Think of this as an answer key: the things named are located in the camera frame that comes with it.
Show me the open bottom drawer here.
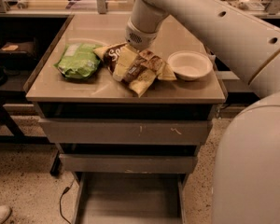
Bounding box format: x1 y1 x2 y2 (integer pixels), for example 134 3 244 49
72 173 186 224

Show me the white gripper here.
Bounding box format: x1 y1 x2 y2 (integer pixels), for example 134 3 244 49
113 19 157 82

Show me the dark bag on shelf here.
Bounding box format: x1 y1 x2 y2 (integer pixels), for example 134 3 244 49
0 41 36 58

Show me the white bowl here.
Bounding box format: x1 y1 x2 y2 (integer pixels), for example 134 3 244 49
167 50 213 81

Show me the black floor cable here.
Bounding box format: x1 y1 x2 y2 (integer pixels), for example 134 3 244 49
58 177 77 224

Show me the black table leg frame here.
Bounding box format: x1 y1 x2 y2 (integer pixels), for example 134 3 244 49
0 93 63 176

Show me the grey drawer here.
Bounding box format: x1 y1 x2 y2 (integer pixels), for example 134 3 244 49
59 154 197 174
39 119 212 146

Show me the brown chip bag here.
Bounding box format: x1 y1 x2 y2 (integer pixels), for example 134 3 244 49
93 43 176 97

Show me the green chip bag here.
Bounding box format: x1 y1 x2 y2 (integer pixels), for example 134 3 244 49
55 43 101 80

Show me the top grey drawer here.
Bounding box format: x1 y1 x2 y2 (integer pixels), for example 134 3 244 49
39 119 212 146

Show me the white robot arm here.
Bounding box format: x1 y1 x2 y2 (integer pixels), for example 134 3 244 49
126 0 280 224

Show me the middle grey drawer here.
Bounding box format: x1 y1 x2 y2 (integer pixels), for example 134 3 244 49
59 154 197 174

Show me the white shoe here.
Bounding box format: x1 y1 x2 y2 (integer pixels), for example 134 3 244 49
0 205 12 224

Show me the grey drawer cabinet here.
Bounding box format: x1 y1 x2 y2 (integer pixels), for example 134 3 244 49
22 13 228 224

